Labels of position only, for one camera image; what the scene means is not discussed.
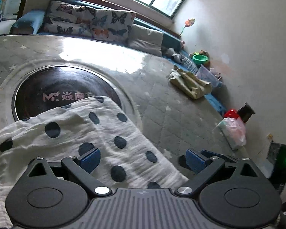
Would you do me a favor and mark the white polka dot garment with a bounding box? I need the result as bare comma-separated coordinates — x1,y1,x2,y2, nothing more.
0,97,187,228

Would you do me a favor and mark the plastic bag with items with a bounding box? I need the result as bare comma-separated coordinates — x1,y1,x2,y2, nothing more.
218,110,246,150

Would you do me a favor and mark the grey star quilted mat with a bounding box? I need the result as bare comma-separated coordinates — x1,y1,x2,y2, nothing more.
0,35,242,165

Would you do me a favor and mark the yellow folded cloth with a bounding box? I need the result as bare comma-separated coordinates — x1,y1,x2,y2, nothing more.
168,65,212,100

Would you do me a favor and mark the clear plastic box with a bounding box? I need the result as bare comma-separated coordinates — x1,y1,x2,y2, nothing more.
196,65,222,88

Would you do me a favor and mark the green toy bowl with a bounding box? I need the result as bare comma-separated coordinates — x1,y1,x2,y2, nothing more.
192,54,209,65

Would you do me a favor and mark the plush toy on sofa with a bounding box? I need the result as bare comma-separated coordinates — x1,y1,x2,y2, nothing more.
165,48,183,64

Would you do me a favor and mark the beige cushion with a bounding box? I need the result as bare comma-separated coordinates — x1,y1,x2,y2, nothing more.
127,24,163,57

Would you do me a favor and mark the butterfly pillow right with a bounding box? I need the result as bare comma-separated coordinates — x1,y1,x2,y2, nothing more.
90,9,136,43

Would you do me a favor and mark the butterfly pillow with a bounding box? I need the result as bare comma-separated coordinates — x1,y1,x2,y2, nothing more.
90,9,136,43
43,0,96,38

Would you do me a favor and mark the blue sofa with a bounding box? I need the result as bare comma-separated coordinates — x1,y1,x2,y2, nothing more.
9,0,227,115

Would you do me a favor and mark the butterfly pillow left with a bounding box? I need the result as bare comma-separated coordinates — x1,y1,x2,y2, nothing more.
43,0,96,38

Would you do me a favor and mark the flower wall decoration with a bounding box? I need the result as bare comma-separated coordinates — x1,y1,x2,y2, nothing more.
179,18,196,38

